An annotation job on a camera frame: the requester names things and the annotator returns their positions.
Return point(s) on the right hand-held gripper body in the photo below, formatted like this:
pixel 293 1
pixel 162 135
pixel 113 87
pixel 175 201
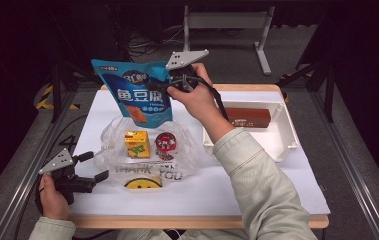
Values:
pixel 185 58

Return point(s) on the person's right hand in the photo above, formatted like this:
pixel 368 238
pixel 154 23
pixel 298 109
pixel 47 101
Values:
pixel 200 103

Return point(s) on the aluminium rail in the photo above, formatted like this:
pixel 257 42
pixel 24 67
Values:
pixel 20 193
pixel 353 180

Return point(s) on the person's left hand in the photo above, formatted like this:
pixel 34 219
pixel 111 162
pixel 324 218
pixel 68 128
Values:
pixel 53 203

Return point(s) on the yellow drink carton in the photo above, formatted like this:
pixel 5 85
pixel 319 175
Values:
pixel 137 143

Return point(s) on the yellow black striped tape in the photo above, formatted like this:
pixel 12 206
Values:
pixel 285 96
pixel 43 96

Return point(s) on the red round can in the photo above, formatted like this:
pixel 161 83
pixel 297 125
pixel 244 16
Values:
pixel 165 141

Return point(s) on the blue snack pouch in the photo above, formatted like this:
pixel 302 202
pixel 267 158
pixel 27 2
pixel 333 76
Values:
pixel 130 96

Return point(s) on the white plastic bin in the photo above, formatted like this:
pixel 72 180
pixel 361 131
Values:
pixel 277 140

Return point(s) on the white table sheet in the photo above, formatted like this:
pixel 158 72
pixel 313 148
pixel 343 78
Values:
pixel 193 200

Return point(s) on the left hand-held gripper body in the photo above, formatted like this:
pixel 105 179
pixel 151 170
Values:
pixel 58 161

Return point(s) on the brown long box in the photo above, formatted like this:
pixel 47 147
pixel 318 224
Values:
pixel 250 116

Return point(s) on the clear plastic bag with smiley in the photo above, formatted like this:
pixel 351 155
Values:
pixel 183 156

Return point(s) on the white metal table frame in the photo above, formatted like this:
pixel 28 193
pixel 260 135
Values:
pixel 227 20

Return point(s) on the person's torso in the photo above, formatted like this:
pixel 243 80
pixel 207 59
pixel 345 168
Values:
pixel 150 235

